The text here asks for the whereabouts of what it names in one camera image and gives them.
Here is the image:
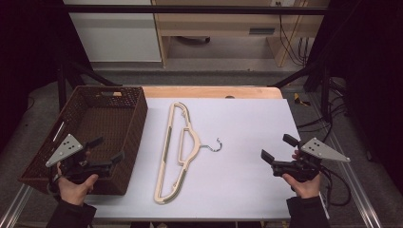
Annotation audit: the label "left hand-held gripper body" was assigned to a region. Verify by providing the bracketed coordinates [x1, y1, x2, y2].
[45, 133, 114, 185]

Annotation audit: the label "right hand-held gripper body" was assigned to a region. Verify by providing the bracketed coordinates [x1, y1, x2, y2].
[271, 137, 352, 183]

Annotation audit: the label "brown woven basket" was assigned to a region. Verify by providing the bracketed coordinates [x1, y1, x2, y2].
[17, 85, 149, 196]

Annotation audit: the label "beige clothes hanger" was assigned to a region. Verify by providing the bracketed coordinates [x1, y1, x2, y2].
[153, 102, 223, 205]

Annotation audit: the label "person's right hand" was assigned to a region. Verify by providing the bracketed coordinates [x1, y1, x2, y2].
[281, 172, 322, 200]

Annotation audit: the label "person's left hand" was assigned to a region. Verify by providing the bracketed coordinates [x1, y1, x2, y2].
[56, 162, 100, 207]

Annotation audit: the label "white table board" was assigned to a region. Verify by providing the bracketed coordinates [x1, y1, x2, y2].
[85, 97, 331, 221]

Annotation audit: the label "yellow and black tool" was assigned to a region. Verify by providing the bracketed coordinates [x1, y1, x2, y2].
[293, 92, 312, 107]

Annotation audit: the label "black metal stand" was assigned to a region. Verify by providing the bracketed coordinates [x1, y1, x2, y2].
[56, 61, 123, 112]
[269, 63, 334, 123]

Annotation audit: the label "black curtain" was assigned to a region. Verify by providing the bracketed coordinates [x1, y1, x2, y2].
[305, 0, 403, 194]
[0, 0, 93, 153]

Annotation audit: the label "white cabinet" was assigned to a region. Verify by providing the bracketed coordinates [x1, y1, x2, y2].
[63, 0, 163, 64]

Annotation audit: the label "light wooden desk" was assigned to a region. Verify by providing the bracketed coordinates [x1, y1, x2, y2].
[151, 0, 331, 68]

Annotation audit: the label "black floor cables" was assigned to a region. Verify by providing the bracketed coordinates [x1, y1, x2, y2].
[297, 101, 348, 134]

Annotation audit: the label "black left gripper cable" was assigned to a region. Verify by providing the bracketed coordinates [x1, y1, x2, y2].
[47, 165, 63, 201]

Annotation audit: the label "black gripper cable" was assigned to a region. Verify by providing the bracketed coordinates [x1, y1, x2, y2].
[319, 165, 353, 207]
[47, 165, 63, 201]

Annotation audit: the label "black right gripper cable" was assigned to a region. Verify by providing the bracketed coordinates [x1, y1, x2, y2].
[319, 165, 353, 207]

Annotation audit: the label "aluminium rail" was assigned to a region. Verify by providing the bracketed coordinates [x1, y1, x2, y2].
[0, 184, 32, 228]
[327, 132, 384, 228]

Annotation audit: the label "black hanging cables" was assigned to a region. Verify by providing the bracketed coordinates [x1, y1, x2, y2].
[278, 13, 309, 67]

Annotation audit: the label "black horizontal frame bar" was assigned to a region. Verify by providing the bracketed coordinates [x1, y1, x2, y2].
[61, 4, 331, 16]

